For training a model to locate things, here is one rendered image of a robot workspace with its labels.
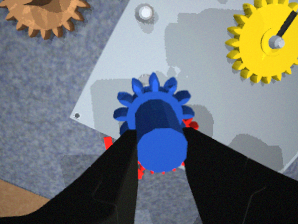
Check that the grey flat board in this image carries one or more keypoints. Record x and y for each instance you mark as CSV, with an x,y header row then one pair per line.
x,y
185,39

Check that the blue gear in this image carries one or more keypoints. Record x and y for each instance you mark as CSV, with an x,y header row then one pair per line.
x,y
156,113

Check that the yellow gear with black stripe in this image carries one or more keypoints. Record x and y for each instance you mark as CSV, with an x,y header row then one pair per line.
x,y
254,57

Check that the red curved arrow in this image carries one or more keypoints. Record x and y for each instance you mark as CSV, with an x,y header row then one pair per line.
x,y
109,143

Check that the red gear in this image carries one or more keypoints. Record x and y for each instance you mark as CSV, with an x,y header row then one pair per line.
x,y
188,123

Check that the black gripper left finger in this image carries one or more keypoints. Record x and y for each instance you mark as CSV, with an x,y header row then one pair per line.
x,y
106,193

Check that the brown gear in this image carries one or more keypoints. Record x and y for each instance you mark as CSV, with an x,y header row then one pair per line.
x,y
44,15

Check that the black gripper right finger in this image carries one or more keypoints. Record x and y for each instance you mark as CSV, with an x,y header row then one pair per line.
x,y
228,188

